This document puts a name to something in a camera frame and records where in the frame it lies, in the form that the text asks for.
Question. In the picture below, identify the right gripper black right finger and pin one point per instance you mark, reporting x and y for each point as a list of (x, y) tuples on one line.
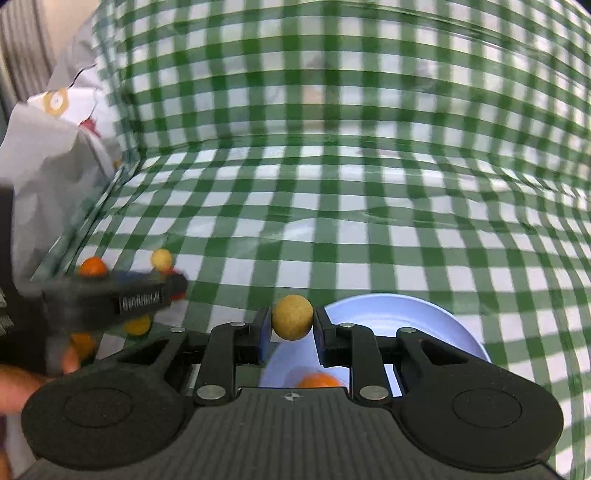
[(355, 346)]

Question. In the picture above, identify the light blue plate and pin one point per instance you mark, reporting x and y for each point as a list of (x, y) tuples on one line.
[(385, 314)]

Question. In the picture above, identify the person's left hand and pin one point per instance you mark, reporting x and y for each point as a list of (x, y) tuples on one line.
[(18, 385)]

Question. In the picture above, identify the yellow fruit under finger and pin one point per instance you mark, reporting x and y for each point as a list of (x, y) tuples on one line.
[(138, 327)]

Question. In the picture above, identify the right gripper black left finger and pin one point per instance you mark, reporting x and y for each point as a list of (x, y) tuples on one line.
[(236, 342)]

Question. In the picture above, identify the yellow fruit top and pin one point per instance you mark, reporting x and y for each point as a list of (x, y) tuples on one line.
[(162, 260)]

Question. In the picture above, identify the yellow fruit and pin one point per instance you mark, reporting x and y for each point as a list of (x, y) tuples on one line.
[(162, 260), (292, 317), (138, 327)]

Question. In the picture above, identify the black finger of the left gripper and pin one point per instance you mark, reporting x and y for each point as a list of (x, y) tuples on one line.
[(175, 286)]

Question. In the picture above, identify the green white checkered cloth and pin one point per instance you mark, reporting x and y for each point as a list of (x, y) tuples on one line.
[(439, 149)]

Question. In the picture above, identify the orange fruit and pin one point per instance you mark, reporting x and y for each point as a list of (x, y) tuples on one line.
[(92, 267), (319, 380), (84, 344)]

